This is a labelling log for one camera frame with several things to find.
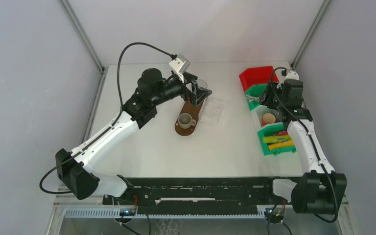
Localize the clear textured acrylic holder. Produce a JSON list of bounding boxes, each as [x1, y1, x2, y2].
[[199, 98, 224, 126]]

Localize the yellow toothpaste tube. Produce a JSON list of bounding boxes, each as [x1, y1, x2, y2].
[[268, 140, 294, 151]]

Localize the red storage bin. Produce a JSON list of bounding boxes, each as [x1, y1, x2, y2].
[[239, 66, 279, 92]]

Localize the clear glass tumbler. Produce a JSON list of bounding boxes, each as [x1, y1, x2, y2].
[[196, 79, 208, 89]]

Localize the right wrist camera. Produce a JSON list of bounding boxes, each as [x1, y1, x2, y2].
[[281, 70, 300, 83]]

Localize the green bin with toothbrushes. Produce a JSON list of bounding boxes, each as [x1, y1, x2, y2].
[[244, 84, 271, 111]]

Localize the green toothpaste tube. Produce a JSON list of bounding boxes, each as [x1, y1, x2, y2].
[[262, 135, 291, 144]]

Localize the grey ceramic cup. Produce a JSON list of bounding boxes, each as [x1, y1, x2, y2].
[[177, 113, 197, 129]]

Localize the white storage bin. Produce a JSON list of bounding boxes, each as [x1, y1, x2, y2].
[[250, 105, 282, 130]]

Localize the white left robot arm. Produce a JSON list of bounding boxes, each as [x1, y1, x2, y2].
[[43, 68, 212, 204]]

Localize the orange ceramic cup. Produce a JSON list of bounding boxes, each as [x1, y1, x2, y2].
[[261, 113, 277, 127]]

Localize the brown oval wooden tray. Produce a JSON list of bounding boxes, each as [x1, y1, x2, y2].
[[174, 99, 207, 137]]

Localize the red toothpaste tube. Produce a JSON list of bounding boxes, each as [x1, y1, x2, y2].
[[273, 131, 288, 136]]

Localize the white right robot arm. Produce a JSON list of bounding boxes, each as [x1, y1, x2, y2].
[[259, 79, 347, 216]]

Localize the green bin with toothpaste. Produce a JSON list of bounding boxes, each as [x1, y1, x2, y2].
[[258, 122, 296, 156]]

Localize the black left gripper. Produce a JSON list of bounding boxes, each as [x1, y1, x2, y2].
[[151, 72, 212, 107]]

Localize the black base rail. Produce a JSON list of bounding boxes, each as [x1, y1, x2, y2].
[[102, 177, 283, 216]]

